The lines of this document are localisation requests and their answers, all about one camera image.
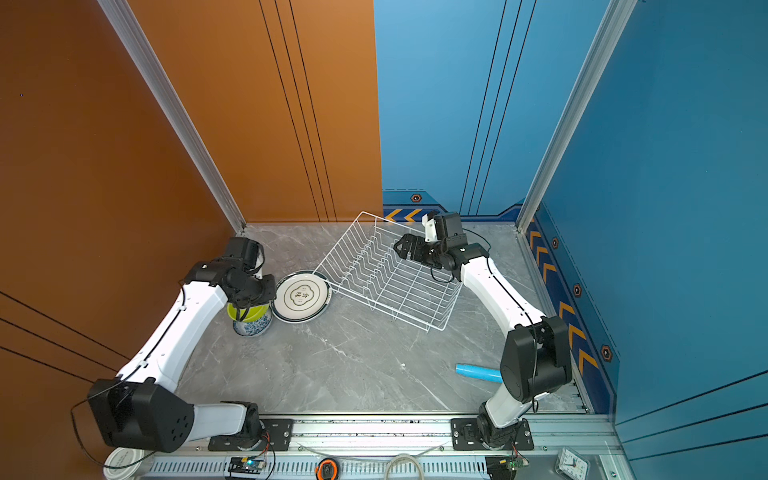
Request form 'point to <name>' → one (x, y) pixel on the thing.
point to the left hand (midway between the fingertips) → (270, 291)
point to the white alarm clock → (572, 465)
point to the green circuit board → (245, 465)
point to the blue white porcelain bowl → (253, 327)
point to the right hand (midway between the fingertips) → (404, 250)
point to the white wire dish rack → (366, 264)
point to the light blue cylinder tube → (480, 373)
